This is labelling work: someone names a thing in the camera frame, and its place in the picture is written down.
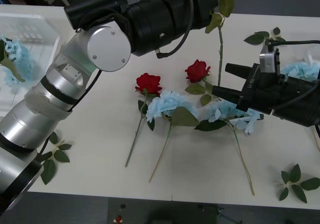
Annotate pale blue flower with stem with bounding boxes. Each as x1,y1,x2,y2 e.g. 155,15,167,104
280,60,320,153
145,89,201,184
194,100,265,197
0,33,38,86

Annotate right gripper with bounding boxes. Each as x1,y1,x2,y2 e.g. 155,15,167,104
211,62,289,115

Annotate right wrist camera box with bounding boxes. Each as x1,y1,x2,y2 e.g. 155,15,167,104
258,44,281,76

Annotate red rose with long stem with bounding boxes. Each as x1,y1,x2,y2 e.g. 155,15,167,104
184,0,235,88

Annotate red rose with green stem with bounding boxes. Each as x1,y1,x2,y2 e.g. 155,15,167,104
124,72,163,168

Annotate loose green leaf twig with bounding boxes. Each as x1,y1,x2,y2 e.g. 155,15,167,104
273,163,320,204
39,131,73,186
243,26,288,46

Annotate red rose with leafy stem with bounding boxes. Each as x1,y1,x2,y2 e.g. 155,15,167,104
184,59,219,107

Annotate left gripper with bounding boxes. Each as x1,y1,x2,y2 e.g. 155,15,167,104
189,0,219,31

